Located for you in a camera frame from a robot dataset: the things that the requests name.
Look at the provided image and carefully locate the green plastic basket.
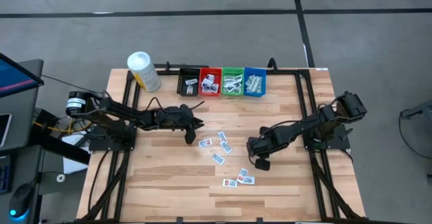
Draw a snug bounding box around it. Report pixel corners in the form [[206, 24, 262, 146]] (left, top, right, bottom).
[[221, 67, 245, 97]]

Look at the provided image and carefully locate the yellow cable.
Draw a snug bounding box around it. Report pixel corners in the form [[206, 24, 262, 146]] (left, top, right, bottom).
[[33, 117, 92, 134]]

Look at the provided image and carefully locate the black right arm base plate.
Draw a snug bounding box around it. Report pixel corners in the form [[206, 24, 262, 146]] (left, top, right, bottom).
[[301, 122, 351, 150]]

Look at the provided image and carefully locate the white wipes canister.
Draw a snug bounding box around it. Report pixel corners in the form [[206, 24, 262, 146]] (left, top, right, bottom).
[[126, 51, 162, 93]]

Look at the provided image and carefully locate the black floor cable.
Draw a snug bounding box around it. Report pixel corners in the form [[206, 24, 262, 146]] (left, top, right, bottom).
[[398, 112, 432, 161]]

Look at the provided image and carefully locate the black cable under table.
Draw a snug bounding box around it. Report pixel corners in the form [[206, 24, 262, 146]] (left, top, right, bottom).
[[86, 149, 111, 215]]

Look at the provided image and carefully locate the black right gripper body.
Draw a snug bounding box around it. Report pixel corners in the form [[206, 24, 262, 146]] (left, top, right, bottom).
[[255, 126, 281, 171]]

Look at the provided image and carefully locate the black plastic basket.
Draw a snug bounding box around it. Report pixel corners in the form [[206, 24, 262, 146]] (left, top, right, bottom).
[[178, 67, 201, 97]]

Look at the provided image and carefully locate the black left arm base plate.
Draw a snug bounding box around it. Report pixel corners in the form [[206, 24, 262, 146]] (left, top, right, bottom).
[[88, 124, 138, 152]]

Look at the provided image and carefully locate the black monitor cable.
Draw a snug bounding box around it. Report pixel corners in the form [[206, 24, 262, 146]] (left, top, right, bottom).
[[42, 74, 107, 95]]

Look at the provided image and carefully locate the blue plastic basket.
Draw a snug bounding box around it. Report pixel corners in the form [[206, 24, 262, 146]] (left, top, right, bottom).
[[242, 66, 267, 97]]

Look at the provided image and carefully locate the computer monitor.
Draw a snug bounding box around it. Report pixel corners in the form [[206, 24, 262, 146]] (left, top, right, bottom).
[[0, 52, 45, 99]]

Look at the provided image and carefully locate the black stand leg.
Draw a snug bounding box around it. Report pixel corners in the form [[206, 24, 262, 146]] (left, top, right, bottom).
[[400, 98, 432, 125]]

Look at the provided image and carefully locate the white paper sheet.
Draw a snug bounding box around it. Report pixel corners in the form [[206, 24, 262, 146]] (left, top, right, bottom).
[[62, 132, 92, 175]]

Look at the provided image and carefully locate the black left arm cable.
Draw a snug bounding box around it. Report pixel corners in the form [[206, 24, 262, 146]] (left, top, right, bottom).
[[144, 96, 206, 113]]

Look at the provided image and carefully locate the red plastic basket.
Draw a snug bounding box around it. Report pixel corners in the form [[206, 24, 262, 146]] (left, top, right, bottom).
[[198, 67, 223, 97]]

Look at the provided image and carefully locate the black keyboard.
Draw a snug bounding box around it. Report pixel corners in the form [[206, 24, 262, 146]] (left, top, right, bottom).
[[0, 155, 14, 195]]

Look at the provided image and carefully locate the black desk beam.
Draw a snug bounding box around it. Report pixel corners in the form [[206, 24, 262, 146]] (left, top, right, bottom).
[[28, 125, 91, 166]]

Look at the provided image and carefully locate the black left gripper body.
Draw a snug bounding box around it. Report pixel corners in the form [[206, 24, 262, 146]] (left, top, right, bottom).
[[168, 104, 197, 146]]

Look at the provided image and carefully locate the black computer mouse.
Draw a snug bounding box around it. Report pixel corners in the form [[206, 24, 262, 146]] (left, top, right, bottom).
[[8, 182, 36, 220]]

